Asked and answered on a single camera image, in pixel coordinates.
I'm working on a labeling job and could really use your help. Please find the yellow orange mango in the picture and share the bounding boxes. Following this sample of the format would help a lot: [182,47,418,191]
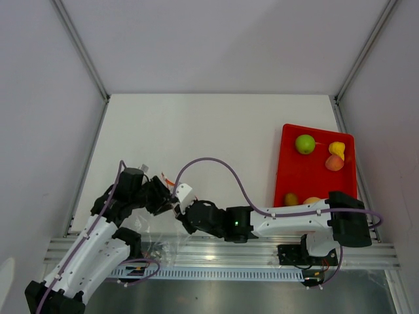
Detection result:
[303,197,321,205]

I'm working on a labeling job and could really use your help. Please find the small brown yellow fruit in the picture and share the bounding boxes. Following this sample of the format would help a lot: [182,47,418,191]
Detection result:
[283,192,299,206]

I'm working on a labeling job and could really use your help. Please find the frame post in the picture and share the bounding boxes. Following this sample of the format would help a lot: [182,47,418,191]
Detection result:
[50,0,110,101]
[334,0,401,106]

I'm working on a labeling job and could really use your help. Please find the green apple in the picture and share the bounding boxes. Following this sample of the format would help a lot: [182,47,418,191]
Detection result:
[295,134,316,155]

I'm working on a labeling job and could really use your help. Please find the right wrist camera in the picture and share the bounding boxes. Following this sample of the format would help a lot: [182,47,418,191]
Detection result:
[175,183,196,210]

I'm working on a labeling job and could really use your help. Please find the right frame post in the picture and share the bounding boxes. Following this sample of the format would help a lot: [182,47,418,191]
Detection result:
[334,0,401,106]

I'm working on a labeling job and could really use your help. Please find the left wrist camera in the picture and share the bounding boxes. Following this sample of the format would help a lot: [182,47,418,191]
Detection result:
[139,164,149,174]

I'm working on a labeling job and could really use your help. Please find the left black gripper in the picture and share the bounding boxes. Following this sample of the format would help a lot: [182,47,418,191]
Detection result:
[131,176,173,216]

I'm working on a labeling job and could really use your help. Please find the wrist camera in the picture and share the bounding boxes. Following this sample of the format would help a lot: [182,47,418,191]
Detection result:
[139,164,149,174]
[175,183,196,210]

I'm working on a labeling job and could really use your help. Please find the red plastic tray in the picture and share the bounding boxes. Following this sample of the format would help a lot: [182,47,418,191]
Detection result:
[274,124,357,207]

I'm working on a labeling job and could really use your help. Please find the clear zip top bag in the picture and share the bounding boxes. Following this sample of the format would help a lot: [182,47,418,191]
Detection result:
[130,169,194,269]

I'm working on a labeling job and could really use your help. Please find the aluminium mounting rail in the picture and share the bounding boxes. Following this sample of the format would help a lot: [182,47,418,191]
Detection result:
[44,230,402,271]

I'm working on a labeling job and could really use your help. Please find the left frame post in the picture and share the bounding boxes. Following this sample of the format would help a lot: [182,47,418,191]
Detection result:
[50,0,110,101]

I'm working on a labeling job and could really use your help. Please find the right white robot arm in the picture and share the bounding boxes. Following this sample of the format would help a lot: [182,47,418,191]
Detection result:
[173,191,372,264]

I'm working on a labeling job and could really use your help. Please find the slotted cable duct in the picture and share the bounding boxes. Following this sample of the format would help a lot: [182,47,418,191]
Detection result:
[108,266,304,282]

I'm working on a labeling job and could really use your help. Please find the red orange peach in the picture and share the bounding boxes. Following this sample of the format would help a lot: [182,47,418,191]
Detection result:
[325,154,344,171]

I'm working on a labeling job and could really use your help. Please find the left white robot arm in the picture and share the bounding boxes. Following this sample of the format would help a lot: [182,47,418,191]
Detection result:
[25,167,172,313]

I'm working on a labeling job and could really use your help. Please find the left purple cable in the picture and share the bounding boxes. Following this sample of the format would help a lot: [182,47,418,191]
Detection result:
[34,159,128,314]

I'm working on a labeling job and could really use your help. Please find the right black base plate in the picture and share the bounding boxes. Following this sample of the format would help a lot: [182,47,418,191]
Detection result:
[277,244,338,270]

